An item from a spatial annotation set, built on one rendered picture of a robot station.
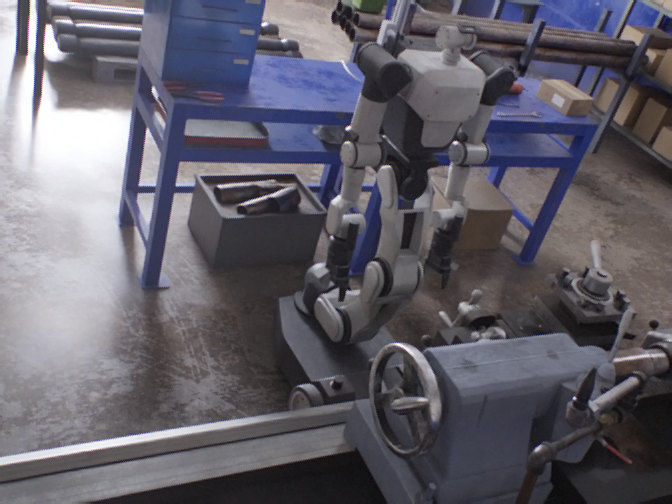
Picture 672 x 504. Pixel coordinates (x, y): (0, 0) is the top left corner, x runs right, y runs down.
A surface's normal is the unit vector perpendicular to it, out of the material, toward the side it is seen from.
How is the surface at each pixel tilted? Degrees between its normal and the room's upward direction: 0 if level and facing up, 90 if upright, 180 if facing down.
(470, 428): 76
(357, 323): 90
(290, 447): 0
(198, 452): 0
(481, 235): 90
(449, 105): 90
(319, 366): 0
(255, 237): 90
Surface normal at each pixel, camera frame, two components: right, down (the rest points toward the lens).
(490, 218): 0.34, 0.58
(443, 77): 0.51, -0.17
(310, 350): 0.26, -0.81
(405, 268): 0.52, 0.19
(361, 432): -0.88, 0.04
